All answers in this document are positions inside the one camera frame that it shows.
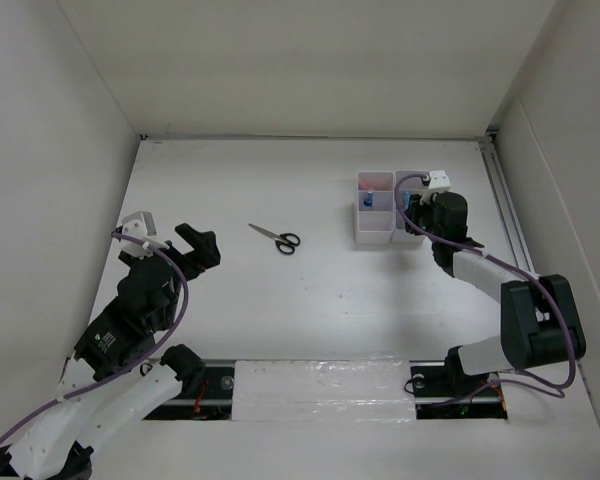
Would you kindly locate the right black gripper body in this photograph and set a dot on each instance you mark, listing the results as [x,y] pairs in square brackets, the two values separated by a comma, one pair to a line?
[423,213]

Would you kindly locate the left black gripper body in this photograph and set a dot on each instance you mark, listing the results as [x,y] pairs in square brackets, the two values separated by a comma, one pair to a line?
[193,269]

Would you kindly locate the blue capped glue pen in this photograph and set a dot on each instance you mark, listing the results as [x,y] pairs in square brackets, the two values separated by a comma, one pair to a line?
[368,200]

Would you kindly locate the black handled scissors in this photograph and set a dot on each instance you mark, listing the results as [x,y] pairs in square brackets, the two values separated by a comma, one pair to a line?
[286,243]

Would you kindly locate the red highlighter pen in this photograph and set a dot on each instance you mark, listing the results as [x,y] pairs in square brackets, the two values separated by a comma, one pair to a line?
[368,187]

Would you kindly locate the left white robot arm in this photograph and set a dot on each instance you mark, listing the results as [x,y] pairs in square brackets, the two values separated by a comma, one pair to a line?
[60,439]

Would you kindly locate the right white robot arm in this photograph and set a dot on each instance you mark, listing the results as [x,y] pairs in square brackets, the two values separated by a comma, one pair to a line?
[540,336]

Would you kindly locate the left white compartment container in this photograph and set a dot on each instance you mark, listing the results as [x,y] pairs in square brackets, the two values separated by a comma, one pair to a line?
[376,226]

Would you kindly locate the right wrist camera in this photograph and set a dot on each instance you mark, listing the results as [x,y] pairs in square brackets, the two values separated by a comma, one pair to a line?
[438,181]

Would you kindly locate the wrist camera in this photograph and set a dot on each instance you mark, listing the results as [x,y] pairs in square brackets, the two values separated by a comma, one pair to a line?
[438,181]
[135,232]

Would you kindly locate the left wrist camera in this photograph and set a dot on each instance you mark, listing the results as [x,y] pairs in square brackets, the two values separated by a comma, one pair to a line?
[135,232]

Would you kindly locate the aluminium side rail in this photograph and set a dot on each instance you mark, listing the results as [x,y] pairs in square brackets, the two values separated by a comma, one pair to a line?
[509,218]

